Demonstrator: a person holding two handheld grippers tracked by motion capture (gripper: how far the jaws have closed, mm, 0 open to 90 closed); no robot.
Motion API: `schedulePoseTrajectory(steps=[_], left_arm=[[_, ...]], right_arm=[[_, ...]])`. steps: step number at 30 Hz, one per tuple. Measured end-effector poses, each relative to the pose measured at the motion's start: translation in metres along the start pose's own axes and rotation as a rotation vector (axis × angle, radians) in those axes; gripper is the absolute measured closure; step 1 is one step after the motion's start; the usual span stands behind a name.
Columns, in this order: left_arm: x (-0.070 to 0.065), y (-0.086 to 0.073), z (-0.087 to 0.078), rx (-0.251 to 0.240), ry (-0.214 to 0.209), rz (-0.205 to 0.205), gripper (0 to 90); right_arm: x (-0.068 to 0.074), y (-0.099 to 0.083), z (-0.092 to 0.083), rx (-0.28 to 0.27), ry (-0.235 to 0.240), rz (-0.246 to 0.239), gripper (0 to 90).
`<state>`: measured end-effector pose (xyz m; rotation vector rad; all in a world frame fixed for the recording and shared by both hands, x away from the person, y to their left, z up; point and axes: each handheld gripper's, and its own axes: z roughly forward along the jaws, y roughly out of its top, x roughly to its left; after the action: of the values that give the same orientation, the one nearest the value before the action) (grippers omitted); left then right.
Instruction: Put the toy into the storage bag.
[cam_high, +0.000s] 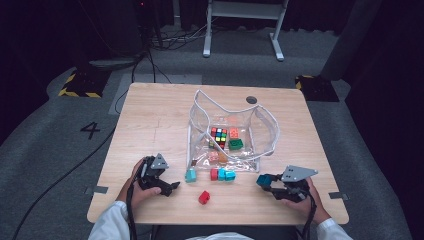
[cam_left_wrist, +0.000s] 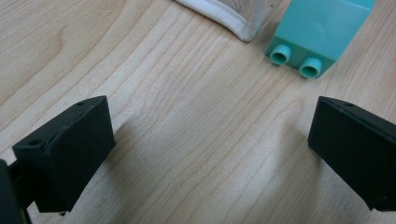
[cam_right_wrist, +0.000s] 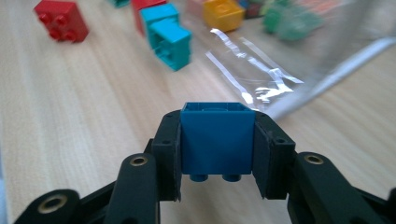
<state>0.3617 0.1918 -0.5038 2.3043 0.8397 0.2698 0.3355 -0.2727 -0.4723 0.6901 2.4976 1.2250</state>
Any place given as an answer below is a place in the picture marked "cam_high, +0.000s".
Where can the grey flat stand base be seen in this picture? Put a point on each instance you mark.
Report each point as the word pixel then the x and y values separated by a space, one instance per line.
pixel 113 62

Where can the clear plastic bag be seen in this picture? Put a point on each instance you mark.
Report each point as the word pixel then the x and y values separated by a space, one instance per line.
pixel 265 133

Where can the black base with hazard stripes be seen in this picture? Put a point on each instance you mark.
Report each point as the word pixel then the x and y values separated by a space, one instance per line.
pixel 85 85
pixel 316 88

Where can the person's white shirt front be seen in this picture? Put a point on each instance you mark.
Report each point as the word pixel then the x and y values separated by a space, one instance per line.
pixel 220 237

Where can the orange toy block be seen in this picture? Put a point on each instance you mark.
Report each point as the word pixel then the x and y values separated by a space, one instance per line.
pixel 222 158

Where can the multicoloured puzzle cube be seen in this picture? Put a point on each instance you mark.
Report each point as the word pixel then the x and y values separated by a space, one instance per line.
pixel 219 136

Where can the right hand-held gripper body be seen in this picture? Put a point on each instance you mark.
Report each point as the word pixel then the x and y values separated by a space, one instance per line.
pixel 295 175

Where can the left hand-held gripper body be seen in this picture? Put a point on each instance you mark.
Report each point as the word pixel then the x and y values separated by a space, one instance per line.
pixel 154 173

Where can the pink toy block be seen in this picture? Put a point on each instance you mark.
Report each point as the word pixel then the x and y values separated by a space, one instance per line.
pixel 213 156

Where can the person's left hand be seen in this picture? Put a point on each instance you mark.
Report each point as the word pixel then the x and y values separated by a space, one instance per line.
pixel 146 193

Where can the light teal toy block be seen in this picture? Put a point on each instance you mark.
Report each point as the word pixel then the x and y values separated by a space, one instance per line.
pixel 190 175

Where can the grey upright post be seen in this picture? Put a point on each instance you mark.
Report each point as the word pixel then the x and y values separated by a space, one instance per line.
pixel 350 40

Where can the red toy block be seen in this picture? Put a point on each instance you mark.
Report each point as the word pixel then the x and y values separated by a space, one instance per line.
pixel 204 197
pixel 214 174

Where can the person's right hand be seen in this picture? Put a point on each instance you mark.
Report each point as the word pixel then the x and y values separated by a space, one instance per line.
pixel 313 206

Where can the white metal desk frame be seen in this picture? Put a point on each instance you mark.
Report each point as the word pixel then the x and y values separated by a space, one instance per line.
pixel 245 10

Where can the green toy block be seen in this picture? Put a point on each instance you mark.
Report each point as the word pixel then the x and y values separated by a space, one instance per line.
pixel 235 144

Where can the salmon toy block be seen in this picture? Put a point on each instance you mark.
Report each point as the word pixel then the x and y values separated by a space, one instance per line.
pixel 234 133

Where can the grey tape piece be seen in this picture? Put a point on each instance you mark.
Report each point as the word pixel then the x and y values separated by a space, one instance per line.
pixel 338 195
pixel 96 190

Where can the dark round table grommet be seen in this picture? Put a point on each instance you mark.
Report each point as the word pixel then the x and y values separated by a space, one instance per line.
pixel 251 99

